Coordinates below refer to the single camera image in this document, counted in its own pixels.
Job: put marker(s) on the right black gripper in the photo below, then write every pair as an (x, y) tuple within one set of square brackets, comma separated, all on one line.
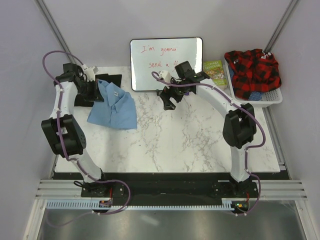
[(166, 95)]

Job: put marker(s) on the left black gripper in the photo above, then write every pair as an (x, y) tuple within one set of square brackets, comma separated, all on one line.
[(96, 95)]

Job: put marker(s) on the light blue long sleeve shirt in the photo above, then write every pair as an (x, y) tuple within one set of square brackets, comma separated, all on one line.
[(117, 111)]

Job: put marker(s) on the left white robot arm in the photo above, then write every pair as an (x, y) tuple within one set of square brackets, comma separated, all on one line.
[(61, 129)]

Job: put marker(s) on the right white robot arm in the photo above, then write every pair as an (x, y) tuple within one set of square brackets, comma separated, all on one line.
[(239, 126)]

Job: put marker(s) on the folded black shirt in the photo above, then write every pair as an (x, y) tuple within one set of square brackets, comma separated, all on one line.
[(101, 78)]

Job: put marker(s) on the green paperback book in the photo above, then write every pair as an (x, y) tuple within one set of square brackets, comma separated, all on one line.
[(215, 70)]

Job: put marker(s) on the white dry-erase board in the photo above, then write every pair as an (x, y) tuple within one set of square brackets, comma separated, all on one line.
[(162, 54)]

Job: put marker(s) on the blue checkered cloth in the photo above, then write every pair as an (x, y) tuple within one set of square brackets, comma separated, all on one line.
[(255, 96)]

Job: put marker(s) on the red black plaid shirt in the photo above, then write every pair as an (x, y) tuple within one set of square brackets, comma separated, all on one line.
[(253, 71)]

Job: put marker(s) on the white plastic basket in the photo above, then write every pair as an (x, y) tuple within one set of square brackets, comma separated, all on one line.
[(267, 98)]

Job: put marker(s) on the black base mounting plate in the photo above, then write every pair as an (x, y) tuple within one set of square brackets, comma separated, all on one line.
[(168, 189)]

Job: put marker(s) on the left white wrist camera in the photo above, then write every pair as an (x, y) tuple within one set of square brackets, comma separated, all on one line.
[(90, 72)]

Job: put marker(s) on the white slotted cable duct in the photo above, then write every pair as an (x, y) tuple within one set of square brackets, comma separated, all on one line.
[(94, 204)]

